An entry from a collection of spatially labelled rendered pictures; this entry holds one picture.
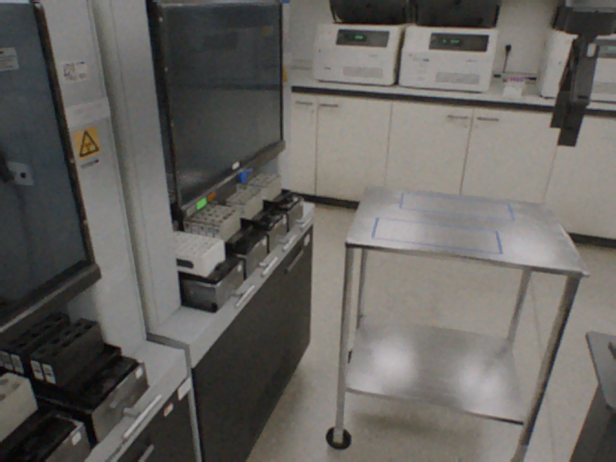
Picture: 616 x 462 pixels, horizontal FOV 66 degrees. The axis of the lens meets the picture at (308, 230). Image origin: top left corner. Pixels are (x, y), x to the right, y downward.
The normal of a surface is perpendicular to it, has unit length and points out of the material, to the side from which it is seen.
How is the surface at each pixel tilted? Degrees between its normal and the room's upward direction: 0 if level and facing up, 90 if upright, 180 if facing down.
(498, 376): 0
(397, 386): 0
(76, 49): 90
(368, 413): 0
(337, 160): 90
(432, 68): 90
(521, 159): 90
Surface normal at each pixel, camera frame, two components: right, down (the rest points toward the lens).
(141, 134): 0.94, 0.16
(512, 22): -0.33, 0.40
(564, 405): 0.02, -0.90
